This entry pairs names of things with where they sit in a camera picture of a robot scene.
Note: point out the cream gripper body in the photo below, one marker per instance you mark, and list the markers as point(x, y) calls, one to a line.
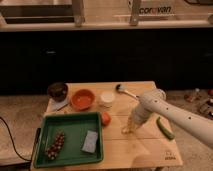
point(133, 124)

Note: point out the yellow banana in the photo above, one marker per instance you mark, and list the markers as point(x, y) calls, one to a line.
point(125, 129)

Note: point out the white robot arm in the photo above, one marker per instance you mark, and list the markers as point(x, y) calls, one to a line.
point(154, 101)

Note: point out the red bowl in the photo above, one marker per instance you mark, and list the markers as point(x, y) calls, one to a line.
point(82, 99)

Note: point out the dark brown bowl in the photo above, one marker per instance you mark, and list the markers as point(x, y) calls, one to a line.
point(57, 91)

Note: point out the orange tomato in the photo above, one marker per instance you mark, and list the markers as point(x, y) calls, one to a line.
point(106, 119)

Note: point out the wooden table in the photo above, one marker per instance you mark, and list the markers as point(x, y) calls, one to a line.
point(146, 148)

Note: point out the green cucumber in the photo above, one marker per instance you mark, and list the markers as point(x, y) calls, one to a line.
point(164, 130)

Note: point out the white cup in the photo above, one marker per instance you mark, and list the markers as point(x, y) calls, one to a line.
point(107, 98)

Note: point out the blue grey sponge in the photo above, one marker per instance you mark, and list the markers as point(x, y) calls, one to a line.
point(90, 142)

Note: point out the green plastic tray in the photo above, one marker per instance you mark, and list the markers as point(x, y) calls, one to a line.
point(75, 127)

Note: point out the bunch of red grapes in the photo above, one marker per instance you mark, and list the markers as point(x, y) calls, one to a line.
point(52, 151)

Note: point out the black tool beside tray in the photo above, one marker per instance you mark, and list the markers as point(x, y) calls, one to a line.
point(36, 140)

